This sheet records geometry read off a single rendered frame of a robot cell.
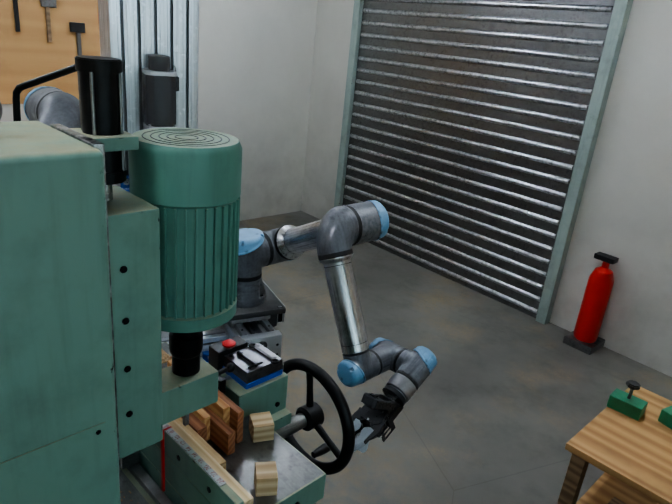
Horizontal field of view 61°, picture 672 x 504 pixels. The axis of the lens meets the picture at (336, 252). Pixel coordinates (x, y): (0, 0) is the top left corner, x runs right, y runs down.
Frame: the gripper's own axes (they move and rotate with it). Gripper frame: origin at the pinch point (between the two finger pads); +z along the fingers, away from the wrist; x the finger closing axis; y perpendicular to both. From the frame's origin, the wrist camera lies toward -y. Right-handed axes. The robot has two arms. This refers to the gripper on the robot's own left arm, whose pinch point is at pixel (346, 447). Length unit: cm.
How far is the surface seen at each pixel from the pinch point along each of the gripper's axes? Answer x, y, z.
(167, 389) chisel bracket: 4, -56, 24
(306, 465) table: -13.0, -31.2, 15.0
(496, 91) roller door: 120, 70, -265
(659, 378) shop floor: -24, 186, -183
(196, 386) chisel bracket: 3, -52, 20
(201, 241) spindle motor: -2, -79, 7
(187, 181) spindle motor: -1, -89, 4
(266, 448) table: -4.4, -32.6, 17.5
